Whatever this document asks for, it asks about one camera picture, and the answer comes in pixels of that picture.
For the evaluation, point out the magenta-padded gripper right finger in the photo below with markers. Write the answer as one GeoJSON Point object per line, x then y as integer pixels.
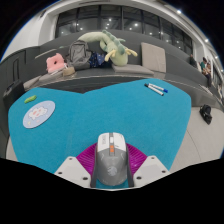
{"type": "Point", "coordinates": [151, 170]}

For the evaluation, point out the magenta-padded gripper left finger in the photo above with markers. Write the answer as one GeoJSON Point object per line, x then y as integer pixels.
{"type": "Point", "coordinates": [70, 170]}

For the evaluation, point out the grey white computer mouse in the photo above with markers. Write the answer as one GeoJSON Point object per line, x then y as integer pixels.
{"type": "Point", "coordinates": [111, 166]}

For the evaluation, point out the round light blue mouse pad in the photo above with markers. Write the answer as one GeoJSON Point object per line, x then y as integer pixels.
{"type": "Point", "coordinates": [38, 114]}

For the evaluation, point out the black bag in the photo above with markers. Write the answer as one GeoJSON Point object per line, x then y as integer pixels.
{"type": "Point", "coordinates": [206, 114]}

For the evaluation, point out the black-capped white marker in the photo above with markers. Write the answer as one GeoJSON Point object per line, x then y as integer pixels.
{"type": "Point", "coordinates": [154, 90]}

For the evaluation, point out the small green case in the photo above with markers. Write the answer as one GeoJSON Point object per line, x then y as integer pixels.
{"type": "Point", "coordinates": [30, 99]}

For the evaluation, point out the flat grey seat cushion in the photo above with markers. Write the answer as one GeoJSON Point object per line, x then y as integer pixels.
{"type": "Point", "coordinates": [50, 77]}
{"type": "Point", "coordinates": [31, 82]}
{"type": "Point", "coordinates": [133, 69]}

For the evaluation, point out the black wheeled suitcase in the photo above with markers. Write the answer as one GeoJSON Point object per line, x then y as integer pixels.
{"type": "Point", "coordinates": [13, 93]}

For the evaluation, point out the tan straw hat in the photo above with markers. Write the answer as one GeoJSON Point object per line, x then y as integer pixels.
{"type": "Point", "coordinates": [69, 71]}

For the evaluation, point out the pink plush cushion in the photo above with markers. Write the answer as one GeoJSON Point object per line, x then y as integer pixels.
{"type": "Point", "coordinates": [55, 63]}

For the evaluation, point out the upright grey seat cushion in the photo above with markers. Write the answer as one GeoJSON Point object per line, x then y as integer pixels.
{"type": "Point", "coordinates": [153, 57]}

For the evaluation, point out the dark blue patterned bag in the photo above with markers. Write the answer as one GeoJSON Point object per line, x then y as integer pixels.
{"type": "Point", "coordinates": [97, 60]}

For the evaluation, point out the person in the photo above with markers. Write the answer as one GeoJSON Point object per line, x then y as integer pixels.
{"type": "Point", "coordinates": [192, 60]}
{"type": "Point", "coordinates": [205, 70]}

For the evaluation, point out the grey backpack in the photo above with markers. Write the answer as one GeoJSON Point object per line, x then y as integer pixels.
{"type": "Point", "coordinates": [79, 55]}

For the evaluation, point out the green dragon plush toy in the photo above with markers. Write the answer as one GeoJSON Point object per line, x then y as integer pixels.
{"type": "Point", "coordinates": [116, 53]}

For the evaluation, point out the ceiling lights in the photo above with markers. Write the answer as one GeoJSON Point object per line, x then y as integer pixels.
{"type": "Point", "coordinates": [179, 11]}

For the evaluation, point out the dark glass window wall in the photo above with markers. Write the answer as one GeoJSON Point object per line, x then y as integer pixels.
{"type": "Point", "coordinates": [133, 23]}

